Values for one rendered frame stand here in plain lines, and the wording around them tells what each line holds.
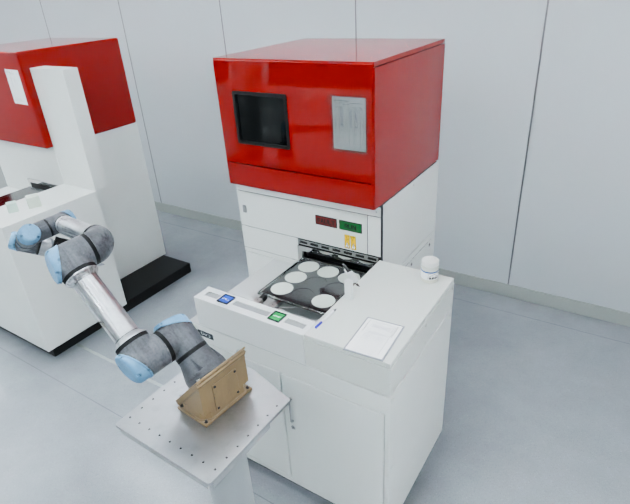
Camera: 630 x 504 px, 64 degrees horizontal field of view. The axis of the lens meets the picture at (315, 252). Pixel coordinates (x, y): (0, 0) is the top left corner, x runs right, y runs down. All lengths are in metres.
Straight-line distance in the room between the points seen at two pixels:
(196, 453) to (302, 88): 1.42
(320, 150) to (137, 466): 1.80
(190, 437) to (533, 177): 2.63
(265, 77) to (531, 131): 1.82
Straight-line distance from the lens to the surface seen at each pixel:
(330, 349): 1.83
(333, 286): 2.25
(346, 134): 2.11
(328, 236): 2.41
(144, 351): 1.71
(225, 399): 1.81
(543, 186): 3.56
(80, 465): 3.03
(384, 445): 2.02
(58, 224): 2.19
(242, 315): 2.03
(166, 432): 1.83
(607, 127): 3.41
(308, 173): 2.27
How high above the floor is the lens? 2.09
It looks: 28 degrees down
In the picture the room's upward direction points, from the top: 4 degrees counter-clockwise
